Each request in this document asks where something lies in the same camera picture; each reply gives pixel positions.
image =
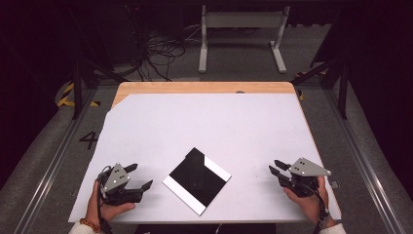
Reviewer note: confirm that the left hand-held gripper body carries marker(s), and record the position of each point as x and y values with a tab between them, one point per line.
115	182

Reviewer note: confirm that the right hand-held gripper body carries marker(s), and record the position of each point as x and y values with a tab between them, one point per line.
307	169

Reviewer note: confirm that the person's left hand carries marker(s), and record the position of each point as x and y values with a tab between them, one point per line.
110	211

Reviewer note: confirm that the person's right hand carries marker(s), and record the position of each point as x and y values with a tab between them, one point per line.
308	205

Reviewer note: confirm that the yellow black floor tape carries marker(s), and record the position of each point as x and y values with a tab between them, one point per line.
302	96
66	93

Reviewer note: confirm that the white table sheet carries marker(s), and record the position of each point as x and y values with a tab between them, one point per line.
211	123

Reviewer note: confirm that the black metal stand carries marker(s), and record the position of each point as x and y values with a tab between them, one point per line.
342	94
77	92

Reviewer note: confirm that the dark table grommet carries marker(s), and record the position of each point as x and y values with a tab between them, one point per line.
240	92

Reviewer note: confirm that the wooden table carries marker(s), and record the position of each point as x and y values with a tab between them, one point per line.
201	87

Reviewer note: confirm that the white metal stand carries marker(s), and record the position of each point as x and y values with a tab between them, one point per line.
242	19

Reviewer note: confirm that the aluminium floor rail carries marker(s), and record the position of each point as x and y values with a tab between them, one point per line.
365	169
53	169

